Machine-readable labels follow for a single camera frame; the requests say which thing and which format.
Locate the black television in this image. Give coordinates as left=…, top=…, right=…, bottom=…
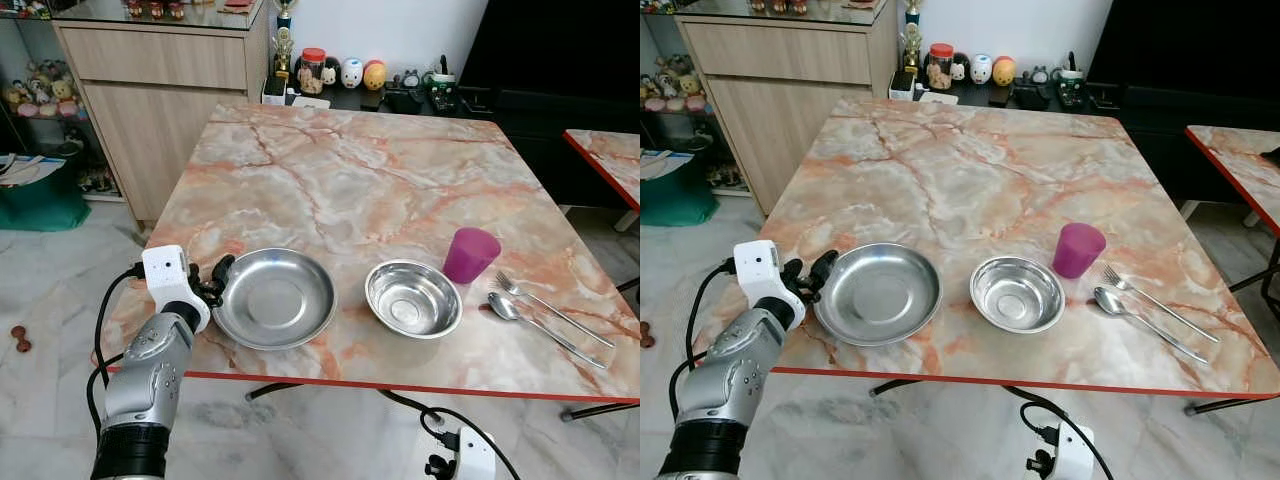
left=458, top=0, right=641, bottom=101
left=1085, top=0, right=1280, bottom=97

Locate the red-lidded clear jar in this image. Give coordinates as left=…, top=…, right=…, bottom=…
left=926, top=43, right=956, bottom=93
left=298, top=47, right=328, bottom=97

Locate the light wooden cabinet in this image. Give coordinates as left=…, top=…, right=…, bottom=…
left=675, top=0, right=899, bottom=217
left=52, top=0, right=272, bottom=224

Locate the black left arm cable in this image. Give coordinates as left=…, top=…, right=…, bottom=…
left=668, top=258, right=739, bottom=421
left=86, top=262, right=149, bottom=433

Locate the green bin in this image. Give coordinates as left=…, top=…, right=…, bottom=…
left=640, top=160, right=720, bottom=228
left=0, top=165, right=92, bottom=234

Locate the shallow stainless steel plate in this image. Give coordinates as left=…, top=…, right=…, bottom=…
left=212, top=248, right=339, bottom=352
left=813, top=243, right=943, bottom=348

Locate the stainless steel fork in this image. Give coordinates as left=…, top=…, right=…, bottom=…
left=495, top=270, right=616, bottom=350
left=1102, top=265, right=1222, bottom=344

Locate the gold trophy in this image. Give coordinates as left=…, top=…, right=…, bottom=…
left=899, top=0, right=926, bottom=79
left=271, top=0, right=300, bottom=83

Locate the glass display shelf with toys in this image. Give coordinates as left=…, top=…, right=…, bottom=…
left=0, top=0, right=123, bottom=201
left=640, top=0, right=753, bottom=196

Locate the purple plastic cup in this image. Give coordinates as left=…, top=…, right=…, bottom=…
left=443, top=227, right=502, bottom=286
left=1052, top=222, right=1108, bottom=280

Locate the stainless steel bowl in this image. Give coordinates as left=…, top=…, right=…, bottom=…
left=969, top=256, right=1067, bottom=335
left=364, top=260, right=464, bottom=340

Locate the white paper booklet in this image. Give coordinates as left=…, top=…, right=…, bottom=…
left=0, top=152, right=67, bottom=188
left=640, top=148, right=697, bottom=182

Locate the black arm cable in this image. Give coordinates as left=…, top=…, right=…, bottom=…
left=378, top=388, right=521, bottom=480
left=86, top=262, right=149, bottom=433
left=1003, top=385, right=1114, bottom=480
left=668, top=258, right=739, bottom=421

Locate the stainless steel spoon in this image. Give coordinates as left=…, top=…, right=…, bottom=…
left=1093, top=287, right=1210, bottom=365
left=487, top=292, right=609, bottom=370

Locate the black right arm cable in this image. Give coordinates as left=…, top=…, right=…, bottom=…
left=378, top=388, right=521, bottom=480
left=1003, top=385, right=1114, bottom=480

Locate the black television stand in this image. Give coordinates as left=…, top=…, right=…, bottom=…
left=265, top=85, right=641, bottom=212

